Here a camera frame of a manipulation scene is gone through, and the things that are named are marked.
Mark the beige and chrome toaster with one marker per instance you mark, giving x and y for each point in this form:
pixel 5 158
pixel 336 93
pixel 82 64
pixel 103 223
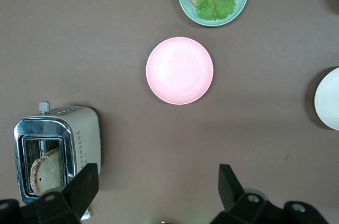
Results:
pixel 84 128

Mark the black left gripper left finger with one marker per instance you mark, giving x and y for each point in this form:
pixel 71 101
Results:
pixel 79 189

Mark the white toaster plug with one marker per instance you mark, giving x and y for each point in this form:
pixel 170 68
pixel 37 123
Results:
pixel 86 214

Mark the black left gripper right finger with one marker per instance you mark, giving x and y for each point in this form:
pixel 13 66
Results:
pixel 233 192

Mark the round toast slice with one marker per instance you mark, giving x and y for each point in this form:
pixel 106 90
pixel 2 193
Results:
pixel 49 173

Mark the wide beige bowl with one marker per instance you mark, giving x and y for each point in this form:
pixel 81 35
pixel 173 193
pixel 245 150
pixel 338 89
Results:
pixel 329 99

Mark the wide pink bowl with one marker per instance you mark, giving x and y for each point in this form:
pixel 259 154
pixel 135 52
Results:
pixel 180 70

